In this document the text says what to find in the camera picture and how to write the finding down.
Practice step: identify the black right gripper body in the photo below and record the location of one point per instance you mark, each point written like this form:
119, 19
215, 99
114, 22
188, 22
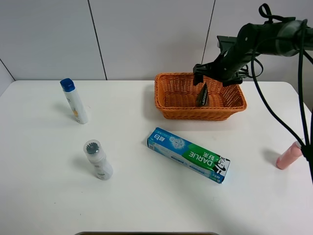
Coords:
230, 63

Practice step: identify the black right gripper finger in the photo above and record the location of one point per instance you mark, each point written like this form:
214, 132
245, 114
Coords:
236, 79
199, 71

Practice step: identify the dark grey squeeze tube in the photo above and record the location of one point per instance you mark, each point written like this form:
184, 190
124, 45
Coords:
202, 99

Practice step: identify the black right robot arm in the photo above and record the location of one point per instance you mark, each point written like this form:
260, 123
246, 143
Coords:
280, 39

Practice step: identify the orange woven basket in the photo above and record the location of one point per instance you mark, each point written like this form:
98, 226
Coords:
175, 97

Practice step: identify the Darlie toothpaste box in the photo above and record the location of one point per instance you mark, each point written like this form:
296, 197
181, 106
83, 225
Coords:
192, 156

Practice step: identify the pink bottle white cap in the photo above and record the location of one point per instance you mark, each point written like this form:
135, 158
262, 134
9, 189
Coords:
289, 156

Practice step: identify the white bottle blue cap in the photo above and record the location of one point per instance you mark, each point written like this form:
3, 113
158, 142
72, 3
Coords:
74, 100

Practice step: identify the white bottle brush cap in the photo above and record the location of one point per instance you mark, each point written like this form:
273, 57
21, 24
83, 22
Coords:
97, 157

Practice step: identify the dark wrist camera mount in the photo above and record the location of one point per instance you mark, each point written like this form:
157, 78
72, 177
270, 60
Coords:
226, 42

